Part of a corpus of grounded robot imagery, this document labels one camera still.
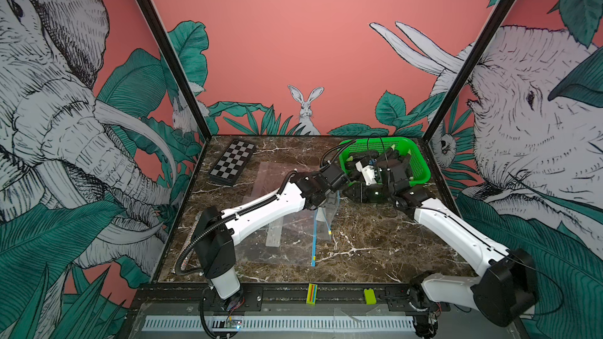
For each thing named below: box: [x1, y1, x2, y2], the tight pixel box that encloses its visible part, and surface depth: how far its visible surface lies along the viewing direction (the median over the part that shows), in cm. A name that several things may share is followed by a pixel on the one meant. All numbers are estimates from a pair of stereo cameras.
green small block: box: [363, 287, 377, 306], surface depth 76 cm
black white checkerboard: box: [208, 139, 256, 187], surface depth 107 cm
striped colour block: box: [306, 282, 318, 306], surface depth 74 cm
